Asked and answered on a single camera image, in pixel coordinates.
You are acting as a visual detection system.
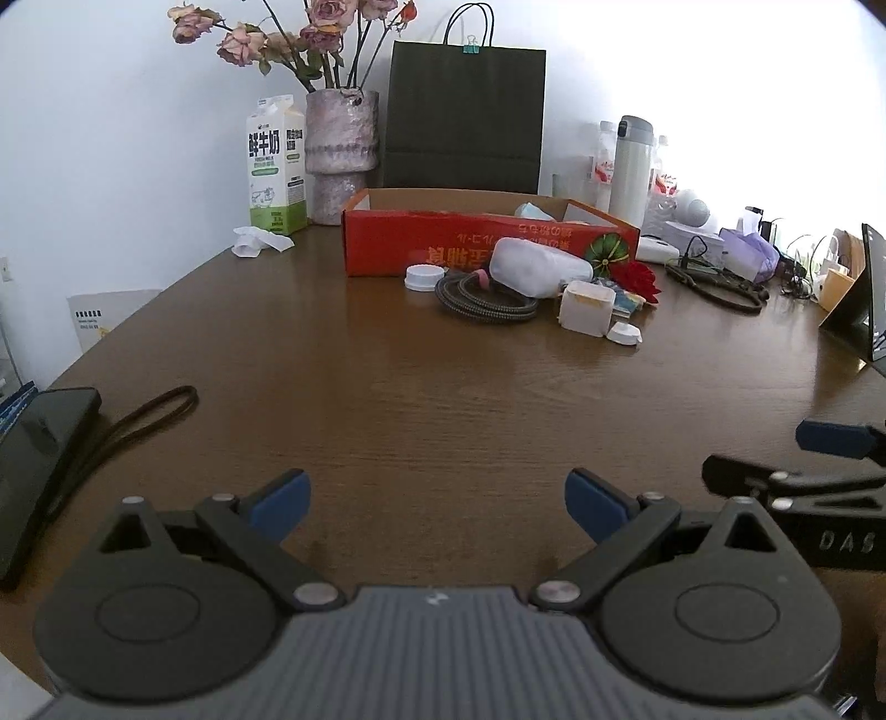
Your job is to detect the white heart-shaped cap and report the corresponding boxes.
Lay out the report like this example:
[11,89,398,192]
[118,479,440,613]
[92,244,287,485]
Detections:
[607,321,643,347]

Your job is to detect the white jar lid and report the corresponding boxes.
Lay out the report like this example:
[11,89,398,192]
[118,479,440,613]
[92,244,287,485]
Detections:
[404,264,446,292]

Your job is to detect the small white square box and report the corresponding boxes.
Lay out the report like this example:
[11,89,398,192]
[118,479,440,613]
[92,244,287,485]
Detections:
[557,280,616,337]

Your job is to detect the purple tissue pack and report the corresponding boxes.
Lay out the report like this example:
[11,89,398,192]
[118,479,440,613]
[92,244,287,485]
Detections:
[719,228,781,284]

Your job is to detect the red artificial rose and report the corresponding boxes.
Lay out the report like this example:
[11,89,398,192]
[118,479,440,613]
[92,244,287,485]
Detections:
[610,260,661,305]

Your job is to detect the black tablet device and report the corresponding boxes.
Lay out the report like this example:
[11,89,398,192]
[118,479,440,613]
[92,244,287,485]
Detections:
[0,387,101,591]

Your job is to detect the translucent plastic container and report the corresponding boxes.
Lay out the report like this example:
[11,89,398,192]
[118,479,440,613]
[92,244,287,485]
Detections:
[488,237,593,300]

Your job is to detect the crumpled white tissue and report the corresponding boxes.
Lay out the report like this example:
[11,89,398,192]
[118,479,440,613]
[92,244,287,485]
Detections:
[231,227,295,260]

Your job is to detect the red cardboard box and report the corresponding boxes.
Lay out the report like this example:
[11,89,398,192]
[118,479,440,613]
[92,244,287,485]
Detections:
[341,188,640,277]

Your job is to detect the light blue face mask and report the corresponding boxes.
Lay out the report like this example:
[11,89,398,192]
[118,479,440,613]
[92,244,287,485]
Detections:
[513,203,554,222]

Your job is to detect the white green milk carton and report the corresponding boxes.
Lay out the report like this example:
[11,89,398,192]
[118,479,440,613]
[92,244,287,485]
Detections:
[246,95,308,235]

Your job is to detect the white thermos bottle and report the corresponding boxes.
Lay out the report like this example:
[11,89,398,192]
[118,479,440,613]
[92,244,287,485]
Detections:
[608,116,655,228]

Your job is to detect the clear water bottle red label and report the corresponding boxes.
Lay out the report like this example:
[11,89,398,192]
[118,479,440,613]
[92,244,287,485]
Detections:
[591,120,617,212]

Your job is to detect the pink textured vase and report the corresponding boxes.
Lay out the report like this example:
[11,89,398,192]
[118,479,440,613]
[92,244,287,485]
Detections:
[305,89,380,227]

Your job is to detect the black paper bag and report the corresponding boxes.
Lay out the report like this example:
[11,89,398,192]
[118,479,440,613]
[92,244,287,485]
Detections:
[382,2,547,195]

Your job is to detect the dried pink roses bouquet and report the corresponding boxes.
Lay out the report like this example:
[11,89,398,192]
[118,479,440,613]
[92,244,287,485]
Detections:
[167,0,419,93]

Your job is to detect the black wrist strap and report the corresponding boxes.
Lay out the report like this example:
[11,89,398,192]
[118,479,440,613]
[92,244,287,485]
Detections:
[48,384,200,518]

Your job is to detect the black glasses with cord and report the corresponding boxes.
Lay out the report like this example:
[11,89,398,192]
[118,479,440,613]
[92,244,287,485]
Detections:
[665,234,769,315]

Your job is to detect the coiled braided cable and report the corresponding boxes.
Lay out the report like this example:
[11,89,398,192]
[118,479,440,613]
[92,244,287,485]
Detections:
[434,270,544,324]

